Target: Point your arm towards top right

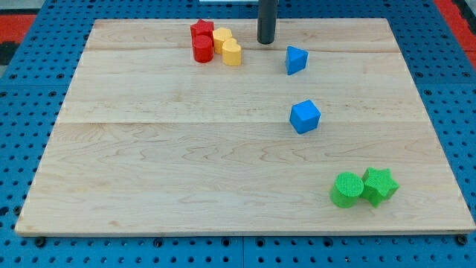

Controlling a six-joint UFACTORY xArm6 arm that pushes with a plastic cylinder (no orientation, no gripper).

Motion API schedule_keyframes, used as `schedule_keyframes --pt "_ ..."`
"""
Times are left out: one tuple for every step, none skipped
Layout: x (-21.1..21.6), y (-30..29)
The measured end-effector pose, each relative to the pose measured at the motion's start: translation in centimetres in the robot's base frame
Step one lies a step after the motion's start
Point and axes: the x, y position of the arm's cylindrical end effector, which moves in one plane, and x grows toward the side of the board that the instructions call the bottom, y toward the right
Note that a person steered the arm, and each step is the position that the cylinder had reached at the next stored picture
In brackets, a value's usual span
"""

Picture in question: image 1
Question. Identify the blue cube block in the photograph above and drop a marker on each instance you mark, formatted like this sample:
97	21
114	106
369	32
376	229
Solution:
304	116

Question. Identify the green star block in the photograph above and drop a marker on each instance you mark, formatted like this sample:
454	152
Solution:
379	185

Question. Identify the green cylinder block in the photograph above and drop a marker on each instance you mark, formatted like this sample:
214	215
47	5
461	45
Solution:
346	190

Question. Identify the yellow hexagon block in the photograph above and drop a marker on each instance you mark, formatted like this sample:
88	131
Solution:
220	35

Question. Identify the red star block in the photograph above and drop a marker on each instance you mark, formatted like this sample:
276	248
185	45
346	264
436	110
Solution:
202	27

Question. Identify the light wooden board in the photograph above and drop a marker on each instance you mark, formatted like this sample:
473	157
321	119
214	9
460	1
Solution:
150	143

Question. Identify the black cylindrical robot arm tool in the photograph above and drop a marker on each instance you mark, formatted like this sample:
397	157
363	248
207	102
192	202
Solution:
266	21

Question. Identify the red cylinder block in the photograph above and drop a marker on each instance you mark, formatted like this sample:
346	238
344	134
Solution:
202	48

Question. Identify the blue triangle block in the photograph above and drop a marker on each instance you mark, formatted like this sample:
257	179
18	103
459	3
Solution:
296	59

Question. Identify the yellow heart block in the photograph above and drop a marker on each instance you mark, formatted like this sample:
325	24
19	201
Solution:
231	53

